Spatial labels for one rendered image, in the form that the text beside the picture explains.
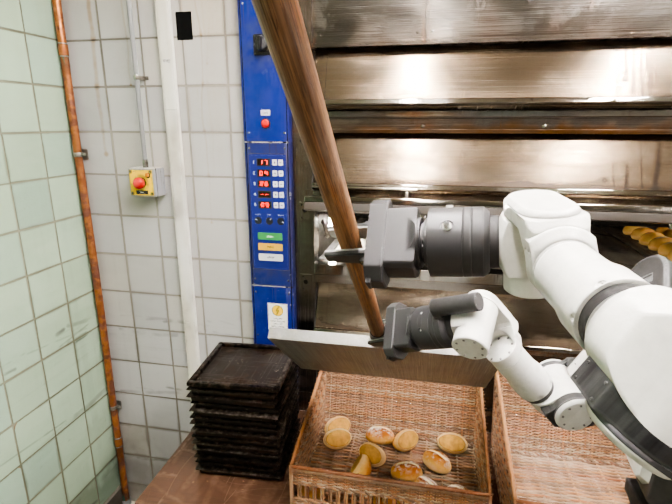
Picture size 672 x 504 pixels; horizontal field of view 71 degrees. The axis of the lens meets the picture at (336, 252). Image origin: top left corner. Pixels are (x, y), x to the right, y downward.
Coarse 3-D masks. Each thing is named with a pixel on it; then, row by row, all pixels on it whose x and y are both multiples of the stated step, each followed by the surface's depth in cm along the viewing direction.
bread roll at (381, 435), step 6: (372, 426) 166; (378, 426) 164; (384, 426) 164; (366, 432) 165; (372, 432) 163; (378, 432) 162; (384, 432) 162; (390, 432) 163; (366, 438) 165; (372, 438) 163; (378, 438) 162; (384, 438) 162; (390, 438) 162; (378, 444) 163; (384, 444) 163
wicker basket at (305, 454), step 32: (320, 384) 164; (352, 384) 172; (416, 384) 167; (448, 384) 165; (320, 416) 167; (352, 416) 171; (384, 416) 169; (416, 416) 167; (448, 416) 165; (480, 416) 146; (352, 448) 162; (384, 448) 162; (416, 448) 162; (480, 448) 144; (320, 480) 132; (352, 480) 130; (384, 480) 128; (448, 480) 148; (480, 480) 140
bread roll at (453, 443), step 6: (450, 432) 160; (438, 438) 160; (444, 438) 159; (450, 438) 158; (456, 438) 158; (462, 438) 158; (438, 444) 159; (444, 444) 158; (450, 444) 158; (456, 444) 157; (462, 444) 157; (444, 450) 158; (450, 450) 157; (456, 450) 157; (462, 450) 157
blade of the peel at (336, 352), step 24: (288, 336) 114; (312, 336) 113; (336, 336) 112; (360, 336) 112; (312, 360) 133; (336, 360) 129; (360, 360) 125; (384, 360) 121; (408, 360) 117; (432, 360) 114; (456, 360) 110; (480, 360) 107; (456, 384) 137; (480, 384) 133
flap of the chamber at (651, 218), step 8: (304, 208) 148; (312, 208) 148; (320, 208) 147; (360, 208) 145; (368, 208) 144; (424, 208) 141; (488, 208) 138; (496, 208) 137; (592, 216) 132; (600, 216) 132; (608, 216) 132; (616, 216) 131; (624, 216) 131; (632, 216) 130; (640, 216) 130; (648, 216) 130; (656, 216) 129; (664, 216) 129
